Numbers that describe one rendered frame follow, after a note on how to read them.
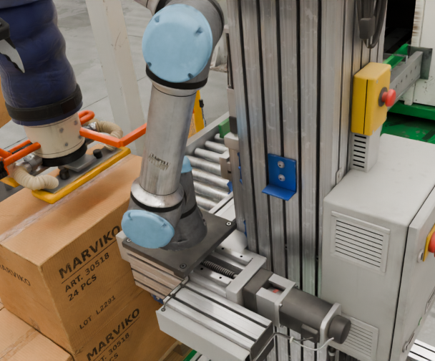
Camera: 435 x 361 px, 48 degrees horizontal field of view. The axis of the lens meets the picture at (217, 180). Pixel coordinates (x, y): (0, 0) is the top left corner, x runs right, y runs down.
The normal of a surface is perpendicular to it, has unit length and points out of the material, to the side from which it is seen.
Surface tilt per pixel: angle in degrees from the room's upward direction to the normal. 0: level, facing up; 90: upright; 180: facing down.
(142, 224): 97
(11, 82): 75
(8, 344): 0
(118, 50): 90
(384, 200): 0
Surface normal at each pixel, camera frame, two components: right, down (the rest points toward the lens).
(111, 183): -0.10, -0.83
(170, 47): -0.16, 0.44
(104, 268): 0.80, 0.25
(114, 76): -0.60, 0.49
